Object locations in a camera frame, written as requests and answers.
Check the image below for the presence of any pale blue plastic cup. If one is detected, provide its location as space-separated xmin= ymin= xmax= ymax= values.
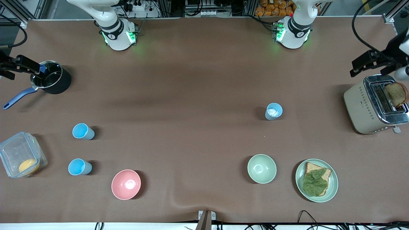
xmin=265 ymin=103 xmax=283 ymax=121

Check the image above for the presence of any aluminium frame profile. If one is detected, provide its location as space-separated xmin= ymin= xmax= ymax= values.
xmin=0 ymin=0 xmax=42 ymax=28
xmin=384 ymin=0 xmax=409 ymax=23

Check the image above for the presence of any black looped cable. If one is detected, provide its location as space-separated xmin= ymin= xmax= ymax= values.
xmin=297 ymin=210 xmax=320 ymax=230

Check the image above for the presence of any green lettuce leaf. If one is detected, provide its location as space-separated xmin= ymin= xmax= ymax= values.
xmin=302 ymin=168 xmax=329 ymax=196

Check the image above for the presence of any bright blue plastic cup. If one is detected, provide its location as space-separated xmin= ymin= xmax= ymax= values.
xmin=72 ymin=123 xmax=95 ymax=141
xmin=68 ymin=158 xmax=93 ymax=176

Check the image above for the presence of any black pot blue handle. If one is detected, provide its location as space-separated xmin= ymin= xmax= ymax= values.
xmin=3 ymin=60 xmax=72 ymax=110

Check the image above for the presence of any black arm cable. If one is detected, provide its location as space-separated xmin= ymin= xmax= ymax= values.
xmin=351 ymin=0 xmax=395 ymax=63
xmin=0 ymin=14 xmax=28 ymax=48

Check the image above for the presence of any dark toast slice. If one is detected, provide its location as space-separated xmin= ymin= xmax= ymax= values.
xmin=384 ymin=82 xmax=409 ymax=108

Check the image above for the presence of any pale green plate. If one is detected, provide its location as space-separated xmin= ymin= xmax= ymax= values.
xmin=295 ymin=158 xmax=339 ymax=203

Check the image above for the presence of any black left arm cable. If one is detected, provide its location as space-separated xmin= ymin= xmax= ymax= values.
xmin=351 ymin=0 xmax=395 ymax=63

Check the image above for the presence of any clear plastic food container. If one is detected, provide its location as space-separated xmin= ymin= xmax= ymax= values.
xmin=0 ymin=131 xmax=48 ymax=179

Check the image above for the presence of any pink bowl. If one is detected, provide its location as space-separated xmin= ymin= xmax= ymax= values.
xmin=111 ymin=169 xmax=142 ymax=201

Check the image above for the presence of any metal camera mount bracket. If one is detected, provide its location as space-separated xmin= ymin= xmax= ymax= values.
xmin=198 ymin=210 xmax=216 ymax=230

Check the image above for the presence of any white power strip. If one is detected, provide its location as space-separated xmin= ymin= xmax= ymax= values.
xmin=123 ymin=0 xmax=147 ymax=12

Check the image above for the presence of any bag of orange buns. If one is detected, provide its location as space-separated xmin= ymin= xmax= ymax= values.
xmin=255 ymin=0 xmax=296 ymax=17

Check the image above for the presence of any brown table cover mat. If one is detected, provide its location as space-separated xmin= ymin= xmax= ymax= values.
xmin=0 ymin=16 xmax=409 ymax=224

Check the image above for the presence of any brown bread slice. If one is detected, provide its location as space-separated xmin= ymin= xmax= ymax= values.
xmin=302 ymin=162 xmax=332 ymax=196

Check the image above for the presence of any orange round food item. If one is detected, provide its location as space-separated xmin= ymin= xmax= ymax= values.
xmin=18 ymin=159 xmax=40 ymax=174

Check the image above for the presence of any pale green bowl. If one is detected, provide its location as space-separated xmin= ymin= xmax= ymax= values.
xmin=247 ymin=154 xmax=277 ymax=184

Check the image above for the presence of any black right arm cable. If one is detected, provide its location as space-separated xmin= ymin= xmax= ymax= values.
xmin=0 ymin=14 xmax=28 ymax=48

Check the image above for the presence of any white connector block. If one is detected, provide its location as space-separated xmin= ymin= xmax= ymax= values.
xmin=185 ymin=8 xmax=224 ymax=17

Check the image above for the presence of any beige chrome toaster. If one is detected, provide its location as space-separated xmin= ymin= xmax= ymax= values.
xmin=343 ymin=74 xmax=409 ymax=134

